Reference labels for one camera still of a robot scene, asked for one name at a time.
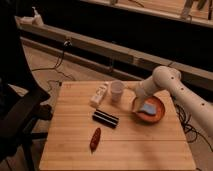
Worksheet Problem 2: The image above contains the white ceramic cup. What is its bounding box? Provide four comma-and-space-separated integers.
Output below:
110, 80, 125, 102

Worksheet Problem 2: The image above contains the black office chair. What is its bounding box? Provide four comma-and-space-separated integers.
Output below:
0, 0, 52, 171

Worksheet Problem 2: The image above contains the black cable right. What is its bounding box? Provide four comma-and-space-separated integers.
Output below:
173, 102, 213, 153

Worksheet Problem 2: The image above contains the black striped eraser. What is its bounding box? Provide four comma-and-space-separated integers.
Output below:
92, 110, 119, 128

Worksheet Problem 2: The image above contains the black floor cable left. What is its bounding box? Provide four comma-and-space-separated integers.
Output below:
31, 39, 76, 94

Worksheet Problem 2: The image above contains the white pump dispenser bottle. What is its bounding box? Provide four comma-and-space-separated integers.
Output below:
33, 7, 44, 26

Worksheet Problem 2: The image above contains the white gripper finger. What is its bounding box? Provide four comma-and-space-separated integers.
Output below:
132, 97, 143, 113

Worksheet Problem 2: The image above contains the blue sponge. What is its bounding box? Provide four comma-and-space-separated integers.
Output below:
139, 103, 157, 115

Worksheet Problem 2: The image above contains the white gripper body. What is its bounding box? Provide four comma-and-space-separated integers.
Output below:
128, 82, 150, 99

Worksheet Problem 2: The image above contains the red sausage toy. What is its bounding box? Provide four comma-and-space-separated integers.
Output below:
90, 128, 101, 151

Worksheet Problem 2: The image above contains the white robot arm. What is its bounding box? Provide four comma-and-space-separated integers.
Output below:
130, 66, 213, 139

